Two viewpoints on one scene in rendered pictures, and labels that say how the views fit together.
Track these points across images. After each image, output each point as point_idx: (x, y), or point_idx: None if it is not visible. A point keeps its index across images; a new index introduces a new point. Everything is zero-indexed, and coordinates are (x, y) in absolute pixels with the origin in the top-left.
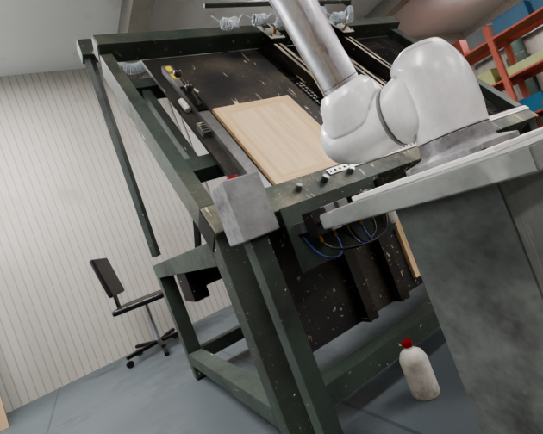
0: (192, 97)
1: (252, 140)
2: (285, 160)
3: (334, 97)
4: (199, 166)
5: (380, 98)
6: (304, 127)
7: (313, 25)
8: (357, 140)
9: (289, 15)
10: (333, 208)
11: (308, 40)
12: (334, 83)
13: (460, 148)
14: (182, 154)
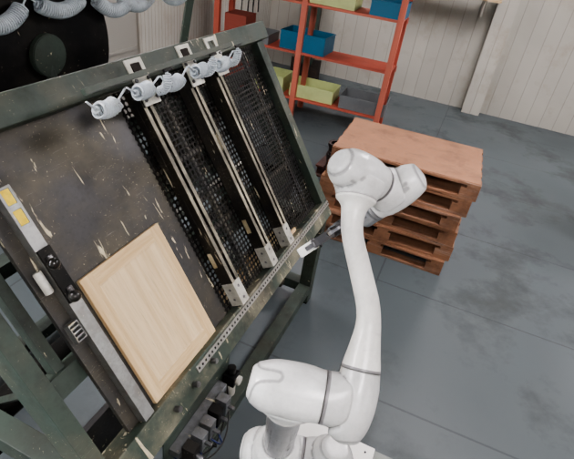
0: (58, 276)
1: (128, 333)
2: (159, 355)
3: None
4: (69, 387)
5: None
6: (174, 286)
7: (290, 443)
8: None
9: (279, 441)
10: (207, 435)
11: (281, 448)
12: (280, 458)
13: None
14: (34, 352)
